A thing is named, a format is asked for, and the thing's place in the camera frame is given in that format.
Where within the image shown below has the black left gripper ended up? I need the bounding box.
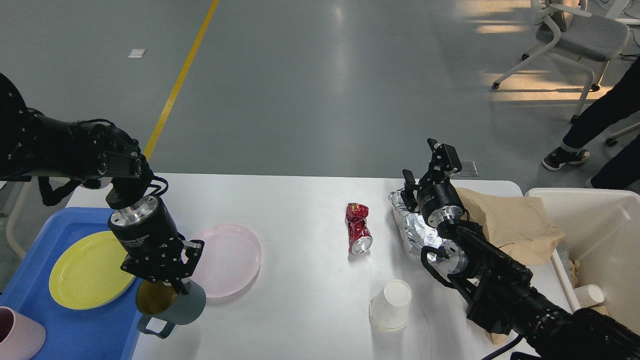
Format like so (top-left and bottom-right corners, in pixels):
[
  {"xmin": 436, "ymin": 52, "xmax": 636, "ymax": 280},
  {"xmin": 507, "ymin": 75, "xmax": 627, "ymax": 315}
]
[{"xmin": 108, "ymin": 195, "xmax": 205, "ymax": 295}]

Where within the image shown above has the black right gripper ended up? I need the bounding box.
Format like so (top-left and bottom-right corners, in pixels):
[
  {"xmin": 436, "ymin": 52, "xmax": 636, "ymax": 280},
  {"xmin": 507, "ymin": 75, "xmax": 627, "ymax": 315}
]
[{"xmin": 401, "ymin": 138, "xmax": 465, "ymax": 227}]

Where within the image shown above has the dark teal mug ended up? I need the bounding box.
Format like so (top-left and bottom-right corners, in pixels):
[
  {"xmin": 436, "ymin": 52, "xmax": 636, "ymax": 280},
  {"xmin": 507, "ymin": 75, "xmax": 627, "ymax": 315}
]
[{"xmin": 135, "ymin": 280, "xmax": 207, "ymax": 338}]

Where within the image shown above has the pink plate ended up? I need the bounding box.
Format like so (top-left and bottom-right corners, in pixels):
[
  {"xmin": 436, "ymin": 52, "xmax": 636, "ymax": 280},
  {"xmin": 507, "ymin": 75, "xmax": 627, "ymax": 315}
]
[{"xmin": 191, "ymin": 223, "xmax": 262, "ymax": 299}]

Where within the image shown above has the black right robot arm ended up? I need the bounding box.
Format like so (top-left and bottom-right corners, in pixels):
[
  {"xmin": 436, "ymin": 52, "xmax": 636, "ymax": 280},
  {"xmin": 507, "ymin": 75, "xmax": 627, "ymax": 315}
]
[{"xmin": 400, "ymin": 137, "xmax": 640, "ymax": 360}]

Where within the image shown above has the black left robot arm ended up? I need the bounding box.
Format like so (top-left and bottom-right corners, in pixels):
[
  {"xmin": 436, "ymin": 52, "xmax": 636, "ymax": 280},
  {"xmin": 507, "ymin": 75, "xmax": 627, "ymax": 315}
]
[{"xmin": 0, "ymin": 75, "xmax": 205, "ymax": 295}]

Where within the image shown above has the floor outlet plate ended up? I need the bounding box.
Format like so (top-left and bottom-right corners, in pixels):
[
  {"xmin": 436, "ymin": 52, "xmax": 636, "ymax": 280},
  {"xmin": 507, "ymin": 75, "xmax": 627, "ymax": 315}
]
[{"xmin": 457, "ymin": 161, "xmax": 479, "ymax": 177}]

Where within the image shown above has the crumpled aluminium foil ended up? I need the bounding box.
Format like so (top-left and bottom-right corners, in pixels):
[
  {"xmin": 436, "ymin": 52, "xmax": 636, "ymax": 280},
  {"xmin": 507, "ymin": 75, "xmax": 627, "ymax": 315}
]
[{"xmin": 387, "ymin": 189, "xmax": 444, "ymax": 265}]

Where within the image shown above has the yellow plate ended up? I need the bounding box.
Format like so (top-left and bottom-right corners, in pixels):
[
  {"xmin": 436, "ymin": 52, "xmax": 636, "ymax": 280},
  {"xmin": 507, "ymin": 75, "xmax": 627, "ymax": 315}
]
[{"xmin": 48, "ymin": 230, "xmax": 135, "ymax": 311}]

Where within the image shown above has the crushed red soda can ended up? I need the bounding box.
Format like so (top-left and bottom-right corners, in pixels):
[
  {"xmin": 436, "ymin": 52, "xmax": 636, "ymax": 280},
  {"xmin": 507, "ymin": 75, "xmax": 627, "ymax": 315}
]
[{"xmin": 345, "ymin": 202, "xmax": 373, "ymax": 255}]

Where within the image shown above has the brown paper bag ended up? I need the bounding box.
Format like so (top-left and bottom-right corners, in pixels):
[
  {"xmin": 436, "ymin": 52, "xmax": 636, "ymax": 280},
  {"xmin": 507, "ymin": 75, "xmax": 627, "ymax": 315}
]
[{"xmin": 456, "ymin": 187, "xmax": 566, "ymax": 265}]

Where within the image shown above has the white paper cup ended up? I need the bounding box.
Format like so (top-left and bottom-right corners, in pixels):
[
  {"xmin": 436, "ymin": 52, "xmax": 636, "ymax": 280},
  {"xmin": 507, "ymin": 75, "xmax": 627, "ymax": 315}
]
[{"xmin": 369, "ymin": 279, "xmax": 413, "ymax": 332}]

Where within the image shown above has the pink cup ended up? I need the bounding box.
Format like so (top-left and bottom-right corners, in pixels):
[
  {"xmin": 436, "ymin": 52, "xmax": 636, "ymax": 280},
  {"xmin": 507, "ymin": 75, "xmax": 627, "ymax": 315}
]
[{"xmin": 0, "ymin": 306, "xmax": 46, "ymax": 360}]

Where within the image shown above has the white plastic bin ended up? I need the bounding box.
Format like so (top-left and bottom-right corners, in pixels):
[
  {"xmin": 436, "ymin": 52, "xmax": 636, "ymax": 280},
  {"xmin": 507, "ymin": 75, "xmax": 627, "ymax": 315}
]
[{"xmin": 526, "ymin": 187, "xmax": 640, "ymax": 333}]

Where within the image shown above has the chair base right edge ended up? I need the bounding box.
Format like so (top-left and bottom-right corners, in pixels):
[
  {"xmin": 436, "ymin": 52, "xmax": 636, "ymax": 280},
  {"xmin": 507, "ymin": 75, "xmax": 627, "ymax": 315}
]
[{"xmin": 605, "ymin": 121, "xmax": 640, "ymax": 147}]

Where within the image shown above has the paper cup in bin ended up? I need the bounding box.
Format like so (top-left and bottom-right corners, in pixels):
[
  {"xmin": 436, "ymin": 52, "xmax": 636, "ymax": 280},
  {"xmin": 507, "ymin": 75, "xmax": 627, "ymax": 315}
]
[{"xmin": 573, "ymin": 284, "xmax": 605, "ymax": 309}]

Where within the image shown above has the grey office chair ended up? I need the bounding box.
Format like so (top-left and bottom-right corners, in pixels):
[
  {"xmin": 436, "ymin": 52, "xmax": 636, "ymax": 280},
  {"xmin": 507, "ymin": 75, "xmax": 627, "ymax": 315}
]
[{"xmin": 492, "ymin": 0, "xmax": 630, "ymax": 123}]

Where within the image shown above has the person in black trousers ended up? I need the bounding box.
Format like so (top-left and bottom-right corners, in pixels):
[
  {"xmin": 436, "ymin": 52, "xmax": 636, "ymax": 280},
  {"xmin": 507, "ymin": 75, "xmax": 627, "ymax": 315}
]
[{"xmin": 541, "ymin": 59, "xmax": 640, "ymax": 191}]

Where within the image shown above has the white chair frame left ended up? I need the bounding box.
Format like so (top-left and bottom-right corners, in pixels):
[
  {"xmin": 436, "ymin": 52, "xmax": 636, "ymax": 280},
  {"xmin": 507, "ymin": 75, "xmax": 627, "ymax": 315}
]
[{"xmin": 1, "ymin": 181, "xmax": 42, "ymax": 261}]

